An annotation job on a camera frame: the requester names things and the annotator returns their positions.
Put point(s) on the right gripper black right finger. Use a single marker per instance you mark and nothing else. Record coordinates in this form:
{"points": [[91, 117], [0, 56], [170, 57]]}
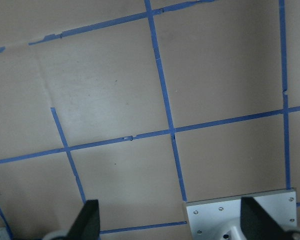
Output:
{"points": [[257, 224]]}

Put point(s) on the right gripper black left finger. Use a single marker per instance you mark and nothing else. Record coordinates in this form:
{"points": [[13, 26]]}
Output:
{"points": [[87, 225]]}

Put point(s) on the right arm aluminium base plate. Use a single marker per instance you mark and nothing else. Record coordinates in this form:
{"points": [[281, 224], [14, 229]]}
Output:
{"points": [[219, 218]]}

